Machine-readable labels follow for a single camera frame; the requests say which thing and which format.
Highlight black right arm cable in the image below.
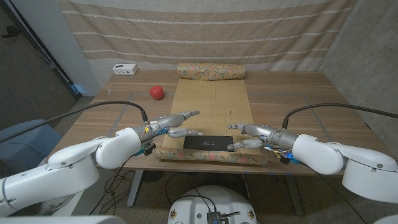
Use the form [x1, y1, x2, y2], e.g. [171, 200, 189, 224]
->
[282, 103, 398, 129]

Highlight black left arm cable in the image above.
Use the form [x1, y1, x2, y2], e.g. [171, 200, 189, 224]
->
[0, 100, 150, 144]

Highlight dark perforated door panel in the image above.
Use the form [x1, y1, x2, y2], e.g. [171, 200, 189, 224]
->
[0, 0, 79, 131]

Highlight red ball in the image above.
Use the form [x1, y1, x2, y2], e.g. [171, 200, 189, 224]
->
[149, 85, 165, 101]

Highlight beige striped backdrop cloth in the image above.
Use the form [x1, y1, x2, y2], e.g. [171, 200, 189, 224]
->
[57, 0, 357, 73]

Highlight thin black floor cables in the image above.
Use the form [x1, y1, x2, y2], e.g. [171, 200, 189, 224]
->
[89, 155, 135, 216]

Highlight floral wrapping paper sheet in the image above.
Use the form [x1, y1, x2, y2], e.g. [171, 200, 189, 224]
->
[154, 62, 269, 166]

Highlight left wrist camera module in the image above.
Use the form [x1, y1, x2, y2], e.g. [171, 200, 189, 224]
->
[133, 142, 157, 157]

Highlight black ZED box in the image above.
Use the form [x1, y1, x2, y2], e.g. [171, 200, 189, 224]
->
[183, 135, 234, 151]

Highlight grey sneaker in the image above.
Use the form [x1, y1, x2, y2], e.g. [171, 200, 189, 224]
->
[29, 192, 76, 216]

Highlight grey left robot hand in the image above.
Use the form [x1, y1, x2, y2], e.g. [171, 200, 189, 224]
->
[132, 110, 205, 144]

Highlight blue chair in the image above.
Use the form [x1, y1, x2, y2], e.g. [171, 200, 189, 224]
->
[0, 119, 63, 170]

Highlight black round floor object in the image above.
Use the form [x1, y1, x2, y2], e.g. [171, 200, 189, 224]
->
[141, 170, 165, 184]

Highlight white power strip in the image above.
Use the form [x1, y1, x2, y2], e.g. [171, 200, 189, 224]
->
[112, 63, 139, 76]

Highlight white table leg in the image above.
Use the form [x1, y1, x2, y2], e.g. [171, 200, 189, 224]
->
[126, 169, 145, 208]
[285, 175, 305, 216]

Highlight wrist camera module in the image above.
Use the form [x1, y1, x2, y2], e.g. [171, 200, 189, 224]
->
[264, 145, 302, 166]
[133, 142, 157, 157]

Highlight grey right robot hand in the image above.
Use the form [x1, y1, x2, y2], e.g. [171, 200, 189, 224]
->
[226, 123, 299, 151]

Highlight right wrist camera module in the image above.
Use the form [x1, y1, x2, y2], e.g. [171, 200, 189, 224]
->
[264, 145, 302, 166]

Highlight white robot torso base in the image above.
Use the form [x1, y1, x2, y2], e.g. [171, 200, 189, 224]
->
[167, 185, 259, 224]

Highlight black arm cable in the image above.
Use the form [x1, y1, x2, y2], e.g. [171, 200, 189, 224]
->
[0, 100, 150, 144]
[282, 103, 398, 129]

